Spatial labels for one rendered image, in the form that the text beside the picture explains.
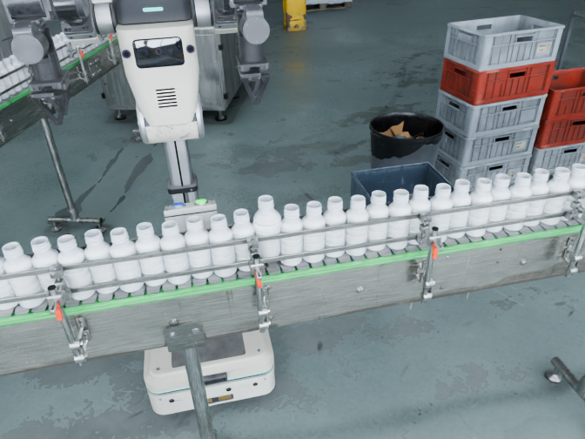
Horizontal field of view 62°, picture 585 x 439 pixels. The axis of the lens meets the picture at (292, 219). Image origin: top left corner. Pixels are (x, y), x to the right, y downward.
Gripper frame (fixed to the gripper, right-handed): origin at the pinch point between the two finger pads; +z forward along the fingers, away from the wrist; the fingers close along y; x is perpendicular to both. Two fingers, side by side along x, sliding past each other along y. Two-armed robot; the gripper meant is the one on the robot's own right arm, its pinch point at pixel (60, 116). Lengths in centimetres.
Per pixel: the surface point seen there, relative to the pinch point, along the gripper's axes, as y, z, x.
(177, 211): 2.1, 27.8, 22.3
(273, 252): 18, 34, 45
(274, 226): 18, 26, 46
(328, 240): 17, 34, 60
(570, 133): -169, 106, 302
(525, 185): 18, 25, 114
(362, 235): 19, 32, 68
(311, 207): 17, 23, 55
